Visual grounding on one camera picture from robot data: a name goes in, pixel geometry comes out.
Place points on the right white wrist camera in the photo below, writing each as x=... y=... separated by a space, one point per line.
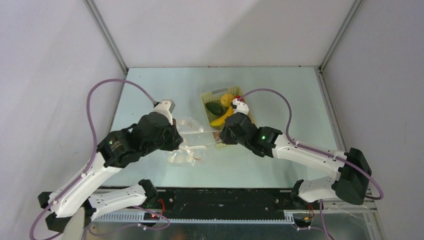
x=239 y=106

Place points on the white perforated cable tray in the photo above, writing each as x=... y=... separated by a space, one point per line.
x=137 y=217

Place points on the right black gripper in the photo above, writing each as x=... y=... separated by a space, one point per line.
x=230 y=131

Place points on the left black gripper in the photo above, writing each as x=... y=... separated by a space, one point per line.
x=175 y=138

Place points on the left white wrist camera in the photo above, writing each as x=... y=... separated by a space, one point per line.
x=165 y=108

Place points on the small circuit board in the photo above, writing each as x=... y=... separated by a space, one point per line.
x=150 y=217

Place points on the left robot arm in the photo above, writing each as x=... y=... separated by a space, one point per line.
x=114 y=153

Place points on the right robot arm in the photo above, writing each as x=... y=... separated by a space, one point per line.
x=347 y=173

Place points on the yellow lemon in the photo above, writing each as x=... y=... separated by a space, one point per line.
x=226 y=99

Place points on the clear dotted zip bag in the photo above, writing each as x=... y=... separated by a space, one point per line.
x=197 y=143

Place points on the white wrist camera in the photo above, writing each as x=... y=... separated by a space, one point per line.
x=165 y=108
x=239 y=106

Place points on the yellow banana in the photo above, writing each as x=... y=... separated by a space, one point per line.
x=222 y=119

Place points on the green avocado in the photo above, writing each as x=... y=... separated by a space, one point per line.
x=214 y=108

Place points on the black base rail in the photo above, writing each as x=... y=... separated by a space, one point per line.
x=226 y=203

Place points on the red mango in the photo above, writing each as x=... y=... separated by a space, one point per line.
x=239 y=98

